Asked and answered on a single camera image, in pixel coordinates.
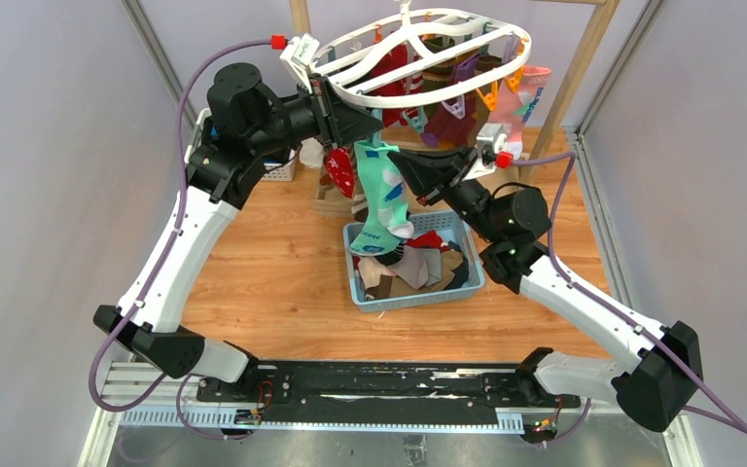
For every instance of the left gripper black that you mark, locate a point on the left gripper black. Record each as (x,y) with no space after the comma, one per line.
(336,120)

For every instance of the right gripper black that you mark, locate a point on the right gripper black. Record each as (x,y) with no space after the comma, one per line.
(432,173)

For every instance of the red christmas sock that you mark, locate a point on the red christmas sock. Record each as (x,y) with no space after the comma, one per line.
(340,171)

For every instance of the teal white sock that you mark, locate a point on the teal white sock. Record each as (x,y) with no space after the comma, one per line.
(387,223)

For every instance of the white oval clip hanger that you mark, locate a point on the white oval clip hanger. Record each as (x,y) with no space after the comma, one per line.
(349,74)

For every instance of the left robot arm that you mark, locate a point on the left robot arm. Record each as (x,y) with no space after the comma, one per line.
(247,124)

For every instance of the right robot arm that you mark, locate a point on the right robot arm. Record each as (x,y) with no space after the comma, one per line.
(652,370)

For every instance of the maroon purple hanging sock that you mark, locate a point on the maroon purple hanging sock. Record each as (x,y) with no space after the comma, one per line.
(452,123)

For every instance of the white hanging sock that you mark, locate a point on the white hanging sock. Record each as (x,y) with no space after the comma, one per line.
(311,154)

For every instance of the white plastic basket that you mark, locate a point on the white plastic basket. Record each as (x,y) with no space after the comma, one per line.
(279,166)

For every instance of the olive striped hanging sock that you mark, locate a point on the olive striped hanging sock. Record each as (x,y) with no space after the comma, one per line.
(437,76)

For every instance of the grey sock in basket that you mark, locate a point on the grey sock in basket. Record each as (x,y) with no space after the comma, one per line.
(419,271)

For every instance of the pink hanging sock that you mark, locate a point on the pink hanging sock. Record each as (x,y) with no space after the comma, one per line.
(517,97)

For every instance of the brown hanging sock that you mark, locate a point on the brown hanging sock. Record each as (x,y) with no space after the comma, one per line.
(485,63)

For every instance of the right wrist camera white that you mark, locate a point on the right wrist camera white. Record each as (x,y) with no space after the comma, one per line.
(489,151)

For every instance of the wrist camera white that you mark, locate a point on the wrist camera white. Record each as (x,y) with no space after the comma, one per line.
(297,57)
(489,151)

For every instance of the wooden hanger rack frame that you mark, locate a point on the wooden hanger rack frame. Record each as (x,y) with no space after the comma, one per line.
(597,25)

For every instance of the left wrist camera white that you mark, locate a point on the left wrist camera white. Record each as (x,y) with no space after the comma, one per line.
(297,57)

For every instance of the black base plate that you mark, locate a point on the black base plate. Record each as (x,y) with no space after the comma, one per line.
(382,394)

